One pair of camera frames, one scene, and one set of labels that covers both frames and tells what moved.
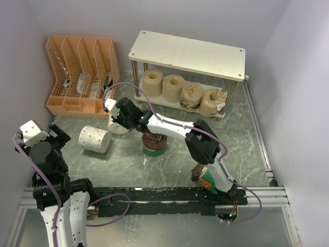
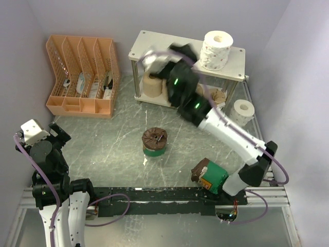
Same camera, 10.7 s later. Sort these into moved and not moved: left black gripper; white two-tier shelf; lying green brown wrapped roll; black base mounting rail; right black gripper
Moved: right black gripper
Not moved: white two-tier shelf; black base mounting rail; lying green brown wrapped roll; left black gripper
